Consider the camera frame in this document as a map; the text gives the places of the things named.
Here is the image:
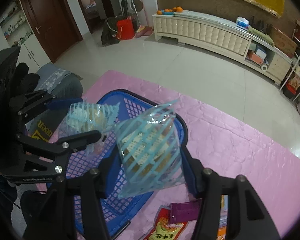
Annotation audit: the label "teal striped snack bag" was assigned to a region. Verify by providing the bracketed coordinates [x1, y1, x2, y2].
[58, 101, 120, 159]
[114, 101, 185, 198]

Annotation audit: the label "tissue box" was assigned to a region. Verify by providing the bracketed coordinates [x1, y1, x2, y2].
[236, 17, 249, 29]

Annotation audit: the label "orange snack packet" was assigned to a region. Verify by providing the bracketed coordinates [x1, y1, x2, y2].
[217, 195, 228, 240]

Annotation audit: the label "red snack pouch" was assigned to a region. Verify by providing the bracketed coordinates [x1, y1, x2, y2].
[142, 206, 187, 240]

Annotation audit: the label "blue plastic basket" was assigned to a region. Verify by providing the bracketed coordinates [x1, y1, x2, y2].
[66, 89, 188, 237]

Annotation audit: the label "oranges on plate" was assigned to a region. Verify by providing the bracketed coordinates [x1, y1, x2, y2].
[157, 7, 183, 15]

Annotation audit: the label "white TV cabinet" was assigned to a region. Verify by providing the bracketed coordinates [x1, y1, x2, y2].
[153, 10, 293, 84]

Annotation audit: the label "cardboard box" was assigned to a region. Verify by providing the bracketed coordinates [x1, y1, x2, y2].
[270, 27, 297, 58]

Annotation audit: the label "white metal shelf rack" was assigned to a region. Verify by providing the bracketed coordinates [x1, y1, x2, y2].
[280, 20, 300, 102]

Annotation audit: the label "pink quilted tablecloth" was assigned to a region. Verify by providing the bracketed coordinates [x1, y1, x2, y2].
[36, 69, 300, 240]

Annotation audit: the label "dark wooden door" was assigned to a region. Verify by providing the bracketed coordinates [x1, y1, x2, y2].
[20, 0, 83, 63]

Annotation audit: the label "purple snack packet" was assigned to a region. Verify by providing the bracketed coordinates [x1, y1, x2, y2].
[170, 199, 202, 224]

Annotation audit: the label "red bag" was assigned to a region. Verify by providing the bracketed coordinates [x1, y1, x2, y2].
[116, 16, 135, 41]

